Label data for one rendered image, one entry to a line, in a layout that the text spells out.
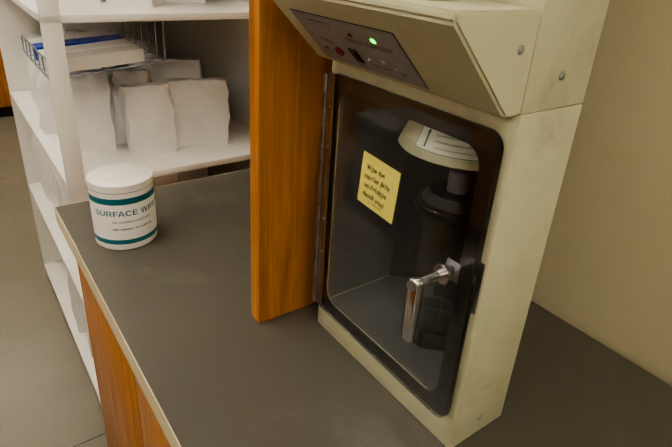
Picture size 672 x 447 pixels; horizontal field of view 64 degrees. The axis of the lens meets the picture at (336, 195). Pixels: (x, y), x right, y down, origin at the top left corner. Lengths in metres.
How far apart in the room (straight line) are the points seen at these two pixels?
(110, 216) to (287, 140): 0.48
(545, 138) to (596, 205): 0.45
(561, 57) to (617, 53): 0.41
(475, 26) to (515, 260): 0.31
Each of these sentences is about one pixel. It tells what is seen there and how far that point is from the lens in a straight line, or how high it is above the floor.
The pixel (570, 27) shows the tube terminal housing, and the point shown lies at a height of 1.49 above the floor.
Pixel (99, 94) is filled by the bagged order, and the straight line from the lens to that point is 1.76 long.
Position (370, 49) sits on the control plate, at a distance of 0.61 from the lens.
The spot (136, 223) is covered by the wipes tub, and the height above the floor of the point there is 1.00.
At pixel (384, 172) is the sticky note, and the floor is 1.29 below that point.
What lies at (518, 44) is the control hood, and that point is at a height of 1.48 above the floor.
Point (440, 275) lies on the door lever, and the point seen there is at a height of 1.20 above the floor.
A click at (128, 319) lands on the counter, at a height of 0.94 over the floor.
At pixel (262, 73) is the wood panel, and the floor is 1.38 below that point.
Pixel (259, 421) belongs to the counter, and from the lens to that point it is 0.82.
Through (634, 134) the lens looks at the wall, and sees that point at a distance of 0.99.
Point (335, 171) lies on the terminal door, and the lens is 0.79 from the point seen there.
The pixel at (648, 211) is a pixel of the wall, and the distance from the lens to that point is 1.01.
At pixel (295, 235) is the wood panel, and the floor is 1.10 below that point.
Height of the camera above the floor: 1.55
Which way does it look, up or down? 25 degrees down
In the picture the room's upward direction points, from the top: 4 degrees clockwise
